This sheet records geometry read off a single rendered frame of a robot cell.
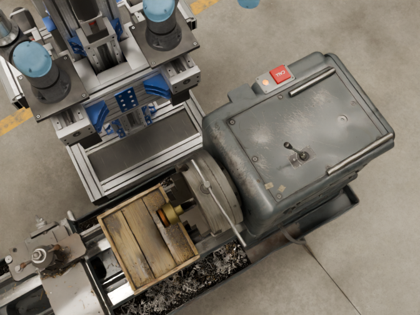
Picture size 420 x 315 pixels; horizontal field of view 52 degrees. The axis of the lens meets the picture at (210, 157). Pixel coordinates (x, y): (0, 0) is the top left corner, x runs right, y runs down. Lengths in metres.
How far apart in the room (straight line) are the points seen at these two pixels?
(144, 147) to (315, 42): 1.49
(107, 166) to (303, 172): 1.45
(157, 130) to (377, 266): 1.58
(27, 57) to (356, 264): 2.14
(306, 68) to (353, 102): 0.22
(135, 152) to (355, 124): 1.45
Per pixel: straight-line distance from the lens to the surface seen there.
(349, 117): 1.65
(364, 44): 3.42
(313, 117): 1.62
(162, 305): 2.14
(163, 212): 1.62
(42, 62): 1.64
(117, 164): 2.67
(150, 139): 2.69
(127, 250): 1.85
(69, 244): 1.77
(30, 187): 3.01
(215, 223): 1.55
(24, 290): 1.97
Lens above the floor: 2.69
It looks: 71 degrees down
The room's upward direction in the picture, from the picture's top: straight up
